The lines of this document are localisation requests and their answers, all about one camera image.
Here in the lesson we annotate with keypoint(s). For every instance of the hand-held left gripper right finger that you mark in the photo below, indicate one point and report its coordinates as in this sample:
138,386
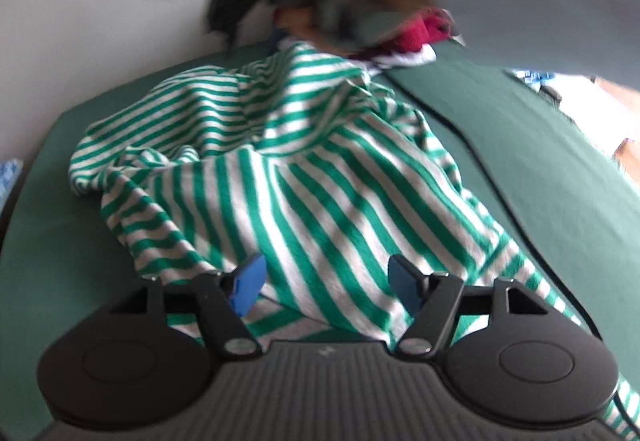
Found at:
405,281

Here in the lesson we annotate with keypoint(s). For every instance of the dark red cloth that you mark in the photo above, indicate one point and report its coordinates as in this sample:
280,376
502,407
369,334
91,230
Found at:
420,33

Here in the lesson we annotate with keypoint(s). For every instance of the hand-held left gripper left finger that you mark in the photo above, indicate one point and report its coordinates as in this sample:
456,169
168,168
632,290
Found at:
250,283

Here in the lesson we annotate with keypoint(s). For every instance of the green white striped shirt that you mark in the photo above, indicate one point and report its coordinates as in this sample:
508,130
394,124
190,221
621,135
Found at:
300,171

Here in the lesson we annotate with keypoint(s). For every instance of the blue patterned cloth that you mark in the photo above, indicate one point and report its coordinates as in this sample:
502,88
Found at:
9,181

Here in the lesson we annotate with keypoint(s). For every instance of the blue white packaging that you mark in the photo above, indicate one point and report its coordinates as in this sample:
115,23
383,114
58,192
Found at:
535,76

